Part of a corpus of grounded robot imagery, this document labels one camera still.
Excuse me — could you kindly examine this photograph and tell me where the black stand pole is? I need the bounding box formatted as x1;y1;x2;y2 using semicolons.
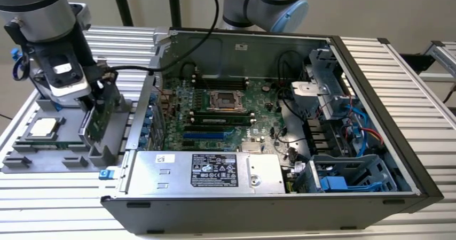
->
166;0;182;28
109;0;134;27

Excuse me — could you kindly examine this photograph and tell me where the grey open PC case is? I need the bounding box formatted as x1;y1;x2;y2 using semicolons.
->
100;26;444;235

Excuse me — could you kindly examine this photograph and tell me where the blue wire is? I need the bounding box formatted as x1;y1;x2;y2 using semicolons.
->
344;102;369;158

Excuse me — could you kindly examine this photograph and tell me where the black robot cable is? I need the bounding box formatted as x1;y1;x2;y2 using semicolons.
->
105;0;218;74

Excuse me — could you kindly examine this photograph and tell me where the green motherboard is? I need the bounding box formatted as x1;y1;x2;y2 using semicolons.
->
156;75;310;166

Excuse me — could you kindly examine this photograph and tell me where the silver power supply unit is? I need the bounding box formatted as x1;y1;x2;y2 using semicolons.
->
126;151;288;195

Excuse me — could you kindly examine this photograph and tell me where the silver CPU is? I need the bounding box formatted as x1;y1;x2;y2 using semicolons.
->
28;118;60;138

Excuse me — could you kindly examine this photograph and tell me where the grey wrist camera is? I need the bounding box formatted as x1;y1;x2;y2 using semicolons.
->
69;3;92;31

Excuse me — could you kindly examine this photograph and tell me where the blue expansion slot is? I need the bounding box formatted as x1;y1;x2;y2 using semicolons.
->
182;131;229;141

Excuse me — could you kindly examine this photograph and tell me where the silver metal drive cage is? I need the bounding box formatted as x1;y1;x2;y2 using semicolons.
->
289;49;353;120

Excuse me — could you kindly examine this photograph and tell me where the silver heat sink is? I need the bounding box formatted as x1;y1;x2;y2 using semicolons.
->
241;141;264;153

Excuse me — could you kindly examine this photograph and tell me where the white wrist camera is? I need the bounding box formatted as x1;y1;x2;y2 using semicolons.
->
45;54;92;96

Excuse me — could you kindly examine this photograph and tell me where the green RAM stick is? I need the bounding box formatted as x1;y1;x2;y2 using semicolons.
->
193;116;250;126

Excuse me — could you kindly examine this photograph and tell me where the black green graphics card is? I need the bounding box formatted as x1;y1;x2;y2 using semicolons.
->
80;59;121;144

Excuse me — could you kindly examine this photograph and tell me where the hard disk in blue carrier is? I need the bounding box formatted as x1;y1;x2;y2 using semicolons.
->
9;47;64;112

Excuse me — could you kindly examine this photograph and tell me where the blue bay clip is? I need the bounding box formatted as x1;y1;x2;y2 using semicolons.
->
320;177;348;192

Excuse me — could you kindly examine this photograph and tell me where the CPU socket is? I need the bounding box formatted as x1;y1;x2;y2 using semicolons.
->
205;89;242;110

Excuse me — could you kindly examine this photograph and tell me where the metal slat side table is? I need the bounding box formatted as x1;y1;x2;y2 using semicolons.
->
418;40;456;104

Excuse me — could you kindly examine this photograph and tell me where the grey parts rack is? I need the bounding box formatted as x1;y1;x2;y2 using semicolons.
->
0;90;138;175

